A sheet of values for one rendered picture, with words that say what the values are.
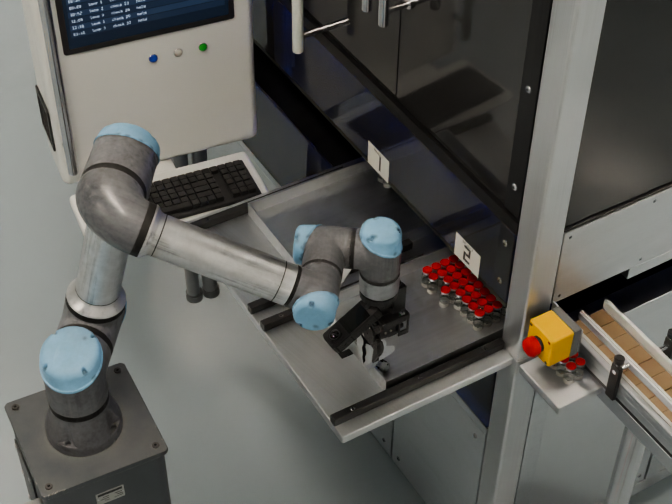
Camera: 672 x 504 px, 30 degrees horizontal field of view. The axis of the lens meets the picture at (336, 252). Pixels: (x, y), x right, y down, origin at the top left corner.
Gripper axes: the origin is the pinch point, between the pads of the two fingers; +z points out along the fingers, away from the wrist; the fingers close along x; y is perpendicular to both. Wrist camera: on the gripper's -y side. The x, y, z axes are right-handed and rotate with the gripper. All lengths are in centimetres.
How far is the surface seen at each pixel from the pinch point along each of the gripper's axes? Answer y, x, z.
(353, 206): 24, 44, 3
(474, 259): 28.0, 4.5, -11.5
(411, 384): 5.7, -7.8, 1.5
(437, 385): 11.1, -9.2, 3.5
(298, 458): 11, 47, 91
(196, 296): 6, 98, 71
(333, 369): -4.6, 4.6, 3.6
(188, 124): 4, 88, 2
